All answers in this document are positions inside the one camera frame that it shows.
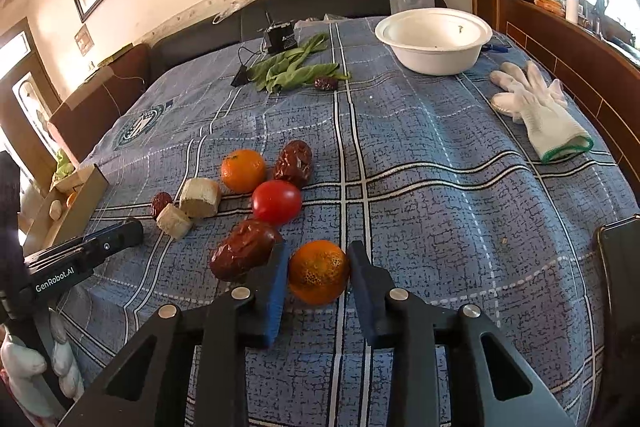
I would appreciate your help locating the large red date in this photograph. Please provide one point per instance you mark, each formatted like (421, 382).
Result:
(240, 249)
(295, 163)

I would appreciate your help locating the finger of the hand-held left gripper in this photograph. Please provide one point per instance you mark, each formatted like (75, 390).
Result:
(117, 237)

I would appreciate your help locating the black flat device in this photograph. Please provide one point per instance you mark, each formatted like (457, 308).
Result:
(620, 297)

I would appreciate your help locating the pile of green bean pods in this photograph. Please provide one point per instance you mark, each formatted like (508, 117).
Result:
(295, 69)

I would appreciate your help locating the shallow cardboard box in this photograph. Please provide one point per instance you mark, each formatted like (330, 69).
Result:
(85, 202)

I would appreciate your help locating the small framed wall picture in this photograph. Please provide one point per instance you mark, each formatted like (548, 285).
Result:
(83, 40)

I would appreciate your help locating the white plastic bag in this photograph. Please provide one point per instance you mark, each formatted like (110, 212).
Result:
(229, 13)

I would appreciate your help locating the small black wedge device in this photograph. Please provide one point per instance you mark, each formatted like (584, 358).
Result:
(240, 77)

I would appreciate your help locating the clear plastic bag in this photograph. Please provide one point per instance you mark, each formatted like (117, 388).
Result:
(320, 22)

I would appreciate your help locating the white knit glove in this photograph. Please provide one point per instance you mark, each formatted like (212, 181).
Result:
(542, 107)

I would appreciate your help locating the small red date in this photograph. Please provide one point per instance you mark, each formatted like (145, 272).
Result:
(326, 83)
(161, 203)

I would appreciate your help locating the white bowl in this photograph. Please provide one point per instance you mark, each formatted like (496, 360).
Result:
(432, 52)

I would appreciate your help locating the black sofa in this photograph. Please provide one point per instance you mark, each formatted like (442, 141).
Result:
(210, 32)

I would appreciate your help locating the beige yam chunk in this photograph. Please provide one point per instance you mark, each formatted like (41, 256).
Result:
(173, 220)
(200, 198)
(55, 208)

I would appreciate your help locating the orange tangerine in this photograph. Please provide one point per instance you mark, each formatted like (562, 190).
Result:
(71, 199)
(318, 272)
(243, 170)

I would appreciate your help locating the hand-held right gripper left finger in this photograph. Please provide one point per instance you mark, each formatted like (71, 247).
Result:
(277, 297)

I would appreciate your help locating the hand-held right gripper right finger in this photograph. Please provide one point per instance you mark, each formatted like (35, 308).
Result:
(364, 307)

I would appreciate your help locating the white tissue roll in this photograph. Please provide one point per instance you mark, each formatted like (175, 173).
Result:
(571, 8)

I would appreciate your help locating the wooden glass door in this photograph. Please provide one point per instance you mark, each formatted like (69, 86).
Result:
(25, 92)

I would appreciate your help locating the brown armchair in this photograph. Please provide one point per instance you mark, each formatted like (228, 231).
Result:
(95, 107)

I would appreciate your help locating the red tomato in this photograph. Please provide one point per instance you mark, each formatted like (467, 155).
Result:
(276, 202)

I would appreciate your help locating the small black box device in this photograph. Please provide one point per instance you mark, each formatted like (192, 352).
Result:
(280, 40)

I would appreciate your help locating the small blue tool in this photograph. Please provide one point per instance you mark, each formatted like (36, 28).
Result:
(495, 48)

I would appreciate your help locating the person's left hand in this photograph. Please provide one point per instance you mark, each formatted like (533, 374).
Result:
(17, 369)

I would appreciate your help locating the green leafy vegetables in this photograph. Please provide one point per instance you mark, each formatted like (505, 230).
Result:
(62, 167)

